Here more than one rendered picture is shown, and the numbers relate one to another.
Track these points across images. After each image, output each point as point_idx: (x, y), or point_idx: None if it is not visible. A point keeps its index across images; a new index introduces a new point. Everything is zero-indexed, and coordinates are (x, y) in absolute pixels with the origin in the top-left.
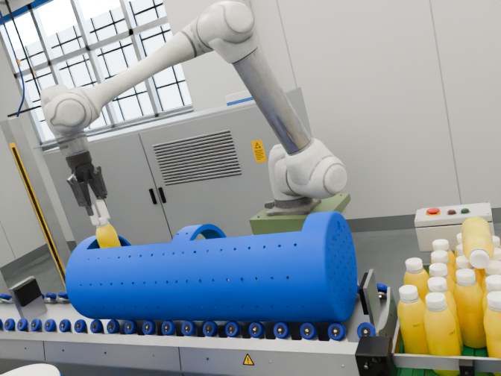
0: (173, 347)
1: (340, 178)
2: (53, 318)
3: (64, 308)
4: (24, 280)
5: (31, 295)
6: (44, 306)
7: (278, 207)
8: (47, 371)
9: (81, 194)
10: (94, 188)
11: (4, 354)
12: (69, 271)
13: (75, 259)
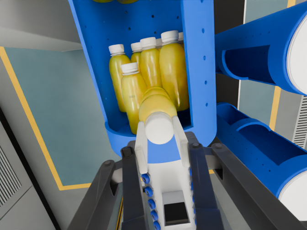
0: None
1: None
2: (170, 175)
3: (156, 179)
4: (172, 227)
5: (174, 208)
6: (163, 196)
7: None
8: (302, 38)
9: (240, 173)
10: (142, 197)
11: None
12: (214, 130)
13: (207, 133)
